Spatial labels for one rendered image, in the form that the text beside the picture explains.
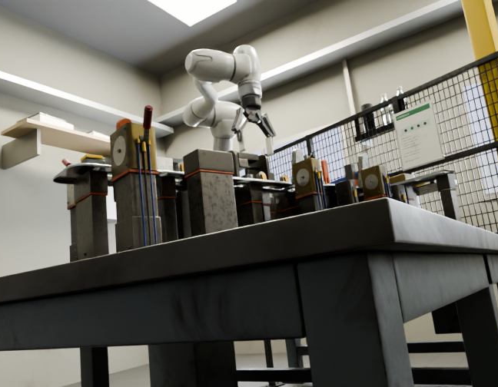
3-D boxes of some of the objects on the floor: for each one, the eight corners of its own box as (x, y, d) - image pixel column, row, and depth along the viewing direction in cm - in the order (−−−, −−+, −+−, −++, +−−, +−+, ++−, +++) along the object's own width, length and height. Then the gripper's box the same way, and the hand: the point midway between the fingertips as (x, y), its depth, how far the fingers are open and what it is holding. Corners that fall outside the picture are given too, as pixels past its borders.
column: (151, 441, 212) (143, 297, 226) (195, 421, 237) (185, 292, 251) (203, 448, 195) (190, 291, 209) (244, 425, 221) (230, 287, 234)
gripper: (230, 88, 162) (237, 146, 158) (280, 100, 178) (287, 153, 174) (218, 97, 168) (224, 152, 163) (268, 108, 184) (274, 159, 179)
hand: (256, 150), depth 169 cm, fingers open, 13 cm apart
